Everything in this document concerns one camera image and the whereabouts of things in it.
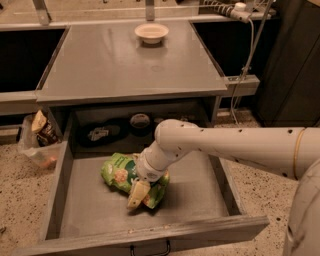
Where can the brown snack bag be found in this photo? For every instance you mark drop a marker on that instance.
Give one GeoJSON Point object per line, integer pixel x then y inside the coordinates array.
{"type": "Point", "coordinates": [43, 129]}

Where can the black pouch with label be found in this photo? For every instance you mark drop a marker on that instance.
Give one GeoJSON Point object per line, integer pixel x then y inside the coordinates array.
{"type": "Point", "coordinates": [99, 134]}

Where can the metal pole stand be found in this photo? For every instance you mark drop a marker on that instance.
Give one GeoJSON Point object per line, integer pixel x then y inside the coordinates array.
{"type": "Point", "coordinates": [255, 38]}

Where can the black round tape roll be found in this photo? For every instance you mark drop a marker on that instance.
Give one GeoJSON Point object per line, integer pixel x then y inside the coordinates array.
{"type": "Point", "coordinates": [140, 124]}

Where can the white bowl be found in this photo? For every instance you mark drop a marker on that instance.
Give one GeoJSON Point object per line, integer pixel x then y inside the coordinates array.
{"type": "Point", "coordinates": [151, 33]}

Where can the grey open drawer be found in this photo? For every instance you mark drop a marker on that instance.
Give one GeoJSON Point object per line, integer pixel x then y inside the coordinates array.
{"type": "Point", "coordinates": [84, 217]}

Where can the clear plastic bin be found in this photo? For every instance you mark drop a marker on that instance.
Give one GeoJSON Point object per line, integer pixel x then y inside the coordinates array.
{"type": "Point", "coordinates": [43, 156]}

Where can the grey counter cabinet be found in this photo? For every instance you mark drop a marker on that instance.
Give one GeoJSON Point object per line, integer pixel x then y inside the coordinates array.
{"type": "Point", "coordinates": [107, 62]}

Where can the white power strip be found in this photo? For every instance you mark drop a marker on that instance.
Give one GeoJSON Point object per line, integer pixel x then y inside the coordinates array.
{"type": "Point", "coordinates": [235, 11]}

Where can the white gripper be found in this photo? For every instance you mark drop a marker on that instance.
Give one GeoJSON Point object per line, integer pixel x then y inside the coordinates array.
{"type": "Point", "coordinates": [150, 172]}

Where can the green rice chip bag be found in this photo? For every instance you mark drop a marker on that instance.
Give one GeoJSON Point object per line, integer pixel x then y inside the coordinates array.
{"type": "Point", "coordinates": [120, 171]}

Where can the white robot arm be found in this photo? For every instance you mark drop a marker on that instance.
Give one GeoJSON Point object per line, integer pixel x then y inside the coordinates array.
{"type": "Point", "coordinates": [290, 152]}

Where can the black drawer handle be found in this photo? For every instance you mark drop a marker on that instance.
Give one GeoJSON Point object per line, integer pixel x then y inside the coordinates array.
{"type": "Point", "coordinates": [154, 249]}

